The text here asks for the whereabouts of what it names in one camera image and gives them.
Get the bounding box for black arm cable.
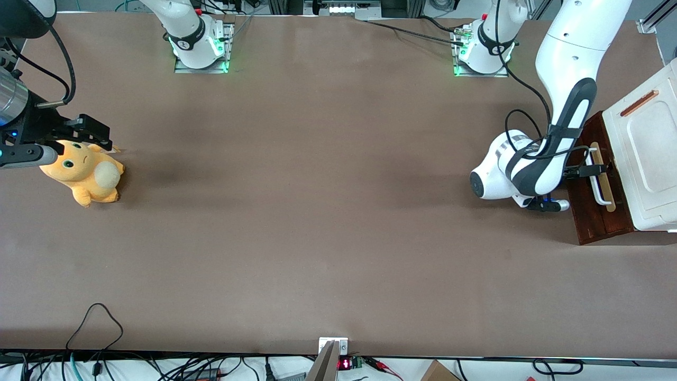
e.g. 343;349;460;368
492;0;590;162
5;24;76;109

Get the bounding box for brown cabinet with white top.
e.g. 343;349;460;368
565;57;677;246

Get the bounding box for black aluminium frame post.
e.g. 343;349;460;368
269;0;305;15
382;0;425;18

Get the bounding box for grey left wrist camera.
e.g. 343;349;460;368
528;195;571;213

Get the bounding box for orange plush toy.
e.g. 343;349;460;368
40;139;126;208

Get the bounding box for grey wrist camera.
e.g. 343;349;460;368
528;195;571;213
0;143;60;170

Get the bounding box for white drawer handle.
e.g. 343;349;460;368
584;146;614;206

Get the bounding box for copper strip on cabinet top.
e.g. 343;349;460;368
620;90;660;117

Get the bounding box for tan wooden handle backplate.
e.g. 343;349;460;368
589;141;617;213

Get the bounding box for brown wooden drawer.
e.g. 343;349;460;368
565;111;634;245

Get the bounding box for brown cardboard box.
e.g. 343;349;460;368
420;360;462;381

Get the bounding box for long black table cable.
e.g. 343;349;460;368
365;20;465;46

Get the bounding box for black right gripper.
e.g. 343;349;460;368
5;93;114;153

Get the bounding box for white power strip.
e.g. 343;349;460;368
316;0;382;21

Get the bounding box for thin black looped cable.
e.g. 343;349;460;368
65;303;125;352

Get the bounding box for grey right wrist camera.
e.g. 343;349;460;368
0;143;60;170

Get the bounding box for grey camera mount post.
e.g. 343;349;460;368
306;340;340;381

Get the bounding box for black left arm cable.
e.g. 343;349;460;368
492;0;590;162

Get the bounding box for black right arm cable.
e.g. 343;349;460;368
5;24;76;109

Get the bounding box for thick black looped cable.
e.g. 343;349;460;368
532;359;585;376

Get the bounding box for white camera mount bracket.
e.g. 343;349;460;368
318;337;350;356

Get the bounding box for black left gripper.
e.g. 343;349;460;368
565;165;608;183

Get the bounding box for short black table cable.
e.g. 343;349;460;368
419;15;471;33

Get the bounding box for red clip leads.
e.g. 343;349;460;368
364;357;404;381

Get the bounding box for silver aluminium profile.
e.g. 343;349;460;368
637;0;677;35

